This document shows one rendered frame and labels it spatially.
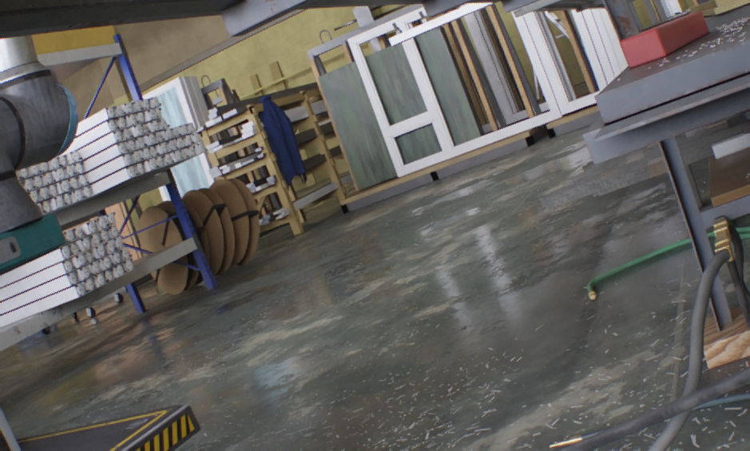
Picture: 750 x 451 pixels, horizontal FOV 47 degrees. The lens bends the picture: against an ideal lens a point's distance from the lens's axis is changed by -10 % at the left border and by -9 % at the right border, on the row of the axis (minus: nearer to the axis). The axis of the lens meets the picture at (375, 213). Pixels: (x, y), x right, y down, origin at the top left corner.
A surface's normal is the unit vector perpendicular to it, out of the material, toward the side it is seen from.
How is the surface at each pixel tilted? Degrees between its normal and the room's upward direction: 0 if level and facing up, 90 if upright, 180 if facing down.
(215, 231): 80
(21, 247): 90
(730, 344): 90
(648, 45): 90
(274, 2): 90
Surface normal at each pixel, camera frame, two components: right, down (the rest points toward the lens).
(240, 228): -0.75, 0.09
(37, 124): 0.90, -0.11
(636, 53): -0.54, 0.29
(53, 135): 0.91, 0.22
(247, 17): -0.33, 0.22
